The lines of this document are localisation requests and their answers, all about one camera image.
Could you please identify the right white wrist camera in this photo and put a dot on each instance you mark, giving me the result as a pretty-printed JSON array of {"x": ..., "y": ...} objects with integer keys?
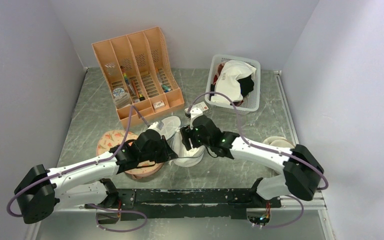
[{"x": 193, "y": 114}]

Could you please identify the white plastic basket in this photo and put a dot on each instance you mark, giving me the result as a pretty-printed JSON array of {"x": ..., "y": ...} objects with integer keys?
[{"x": 252, "y": 101}]

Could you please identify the beige bra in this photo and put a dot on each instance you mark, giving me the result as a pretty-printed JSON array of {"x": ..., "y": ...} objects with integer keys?
[{"x": 279, "y": 141}]

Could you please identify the white grey deli box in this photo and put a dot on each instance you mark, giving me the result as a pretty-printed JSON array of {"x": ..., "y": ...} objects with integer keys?
[{"x": 201, "y": 105}]

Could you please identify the pink bra in basket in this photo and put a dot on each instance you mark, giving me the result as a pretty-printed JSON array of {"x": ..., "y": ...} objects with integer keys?
[{"x": 219, "y": 69}]

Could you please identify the round patterned tape roll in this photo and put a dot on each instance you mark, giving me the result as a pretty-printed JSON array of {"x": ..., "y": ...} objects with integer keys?
[{"x": 118, "y": 92}]

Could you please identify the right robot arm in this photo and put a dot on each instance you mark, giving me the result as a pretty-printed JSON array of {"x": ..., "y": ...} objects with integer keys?
[{"x": 298, "y": 172}]

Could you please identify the small white staples box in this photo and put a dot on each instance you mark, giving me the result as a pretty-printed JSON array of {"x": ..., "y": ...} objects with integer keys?
[{"x": 158, "y": 104}]

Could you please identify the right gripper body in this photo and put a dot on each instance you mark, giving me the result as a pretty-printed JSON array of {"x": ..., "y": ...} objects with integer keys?
[{"x": 196, "y": 141}]

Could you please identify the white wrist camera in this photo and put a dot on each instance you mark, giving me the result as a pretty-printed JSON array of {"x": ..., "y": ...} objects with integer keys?
[
  {"x": 158, "y": 126},
  {"x": 193, "y": 114}
]

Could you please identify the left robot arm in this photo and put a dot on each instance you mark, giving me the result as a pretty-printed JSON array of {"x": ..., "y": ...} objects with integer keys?
[{"x": 42, "y": 190}]

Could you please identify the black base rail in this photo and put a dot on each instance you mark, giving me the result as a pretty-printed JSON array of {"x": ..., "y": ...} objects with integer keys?
[{"x": 187, "y": 203}]

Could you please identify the rainbow coloured pen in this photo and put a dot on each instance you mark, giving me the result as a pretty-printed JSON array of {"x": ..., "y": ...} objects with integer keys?
[{"x": 127, "y": 81}]

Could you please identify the white mesh laundry bag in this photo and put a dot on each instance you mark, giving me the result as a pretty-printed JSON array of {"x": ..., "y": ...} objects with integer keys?
[{"x": 186, "y": 158}]

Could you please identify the white bra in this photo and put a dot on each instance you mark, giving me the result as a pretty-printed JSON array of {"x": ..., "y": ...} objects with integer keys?
[{"x": 233, "y": 69}]

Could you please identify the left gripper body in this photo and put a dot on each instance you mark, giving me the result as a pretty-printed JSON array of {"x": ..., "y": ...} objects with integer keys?
[{"x": 160, "y": 153}]

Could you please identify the floral peach bra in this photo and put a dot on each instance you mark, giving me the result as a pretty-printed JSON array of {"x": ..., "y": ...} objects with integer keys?
[{"x": 114, "y": 137}]

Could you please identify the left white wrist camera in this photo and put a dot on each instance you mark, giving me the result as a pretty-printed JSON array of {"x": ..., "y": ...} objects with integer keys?
[{"x": 158, "y": 126}]

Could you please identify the orange plastic file organizer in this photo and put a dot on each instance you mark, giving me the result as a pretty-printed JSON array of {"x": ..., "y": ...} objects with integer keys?
[{"x": 144, "y": 56}]

